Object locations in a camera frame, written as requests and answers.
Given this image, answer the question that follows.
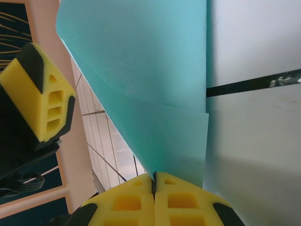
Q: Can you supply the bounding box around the left gripper black ribbed cable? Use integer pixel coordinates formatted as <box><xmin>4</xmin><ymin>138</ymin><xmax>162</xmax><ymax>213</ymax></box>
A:
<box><xmin>0</xmin><ymin>171</ymin><xmax>45</xmax><ymax>196</ymax></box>

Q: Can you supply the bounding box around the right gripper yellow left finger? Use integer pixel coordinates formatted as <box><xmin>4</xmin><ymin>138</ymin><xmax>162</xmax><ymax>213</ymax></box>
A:
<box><xmin>70</xmin><ymin>173</ymin><xmax>155</xmax><ymax>226</ymax></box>

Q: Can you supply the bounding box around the light blue paper sheet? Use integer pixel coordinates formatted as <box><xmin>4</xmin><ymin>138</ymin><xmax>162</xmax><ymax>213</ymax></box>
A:
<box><xmin>55</xmin><ymin>0</ymin><xmax>210</xmax><ymax>189</ymax></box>

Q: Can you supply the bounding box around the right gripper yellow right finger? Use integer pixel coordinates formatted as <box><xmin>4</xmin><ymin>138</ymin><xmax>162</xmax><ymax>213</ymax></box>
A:
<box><xmin>155</xmin><ymin>172</ymin><xmax>243</xmax><ymax>226</ymax></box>

